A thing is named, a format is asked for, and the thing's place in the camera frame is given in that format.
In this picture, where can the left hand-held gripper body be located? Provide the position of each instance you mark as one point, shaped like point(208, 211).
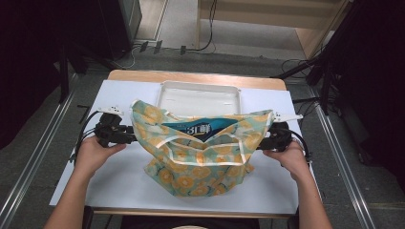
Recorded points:
point(110, 130)

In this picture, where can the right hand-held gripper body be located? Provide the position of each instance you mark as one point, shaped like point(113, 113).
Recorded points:
point(280, 136)

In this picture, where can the blue snack pouch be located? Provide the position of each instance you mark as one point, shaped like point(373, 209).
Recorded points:
point(203, 129)

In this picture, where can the green orange patterned bag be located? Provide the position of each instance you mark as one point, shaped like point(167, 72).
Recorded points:
point(191, 165)

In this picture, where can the white plastic tray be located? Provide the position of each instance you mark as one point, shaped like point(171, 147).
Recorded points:
point(197, 98)

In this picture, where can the person's right hand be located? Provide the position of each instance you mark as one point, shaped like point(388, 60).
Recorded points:
point(294, 162)

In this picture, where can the person's left hand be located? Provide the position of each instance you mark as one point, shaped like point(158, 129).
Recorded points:
point(92, 156)

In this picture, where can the white table mat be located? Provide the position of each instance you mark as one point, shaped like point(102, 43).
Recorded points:
point(121, 95)

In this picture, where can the black metal stand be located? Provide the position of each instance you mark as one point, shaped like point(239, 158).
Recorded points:
point(64, 76)

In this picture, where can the black cabinet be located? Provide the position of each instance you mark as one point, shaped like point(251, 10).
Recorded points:
point(119, 25)

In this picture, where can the light wooden furniture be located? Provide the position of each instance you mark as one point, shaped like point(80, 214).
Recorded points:
point(254, 16)

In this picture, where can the black angled bracket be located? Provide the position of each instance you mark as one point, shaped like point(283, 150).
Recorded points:
point(85, 111)

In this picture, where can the metal floor rail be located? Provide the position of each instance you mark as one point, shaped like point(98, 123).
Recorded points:
point(344, 159)
point(35, 156)

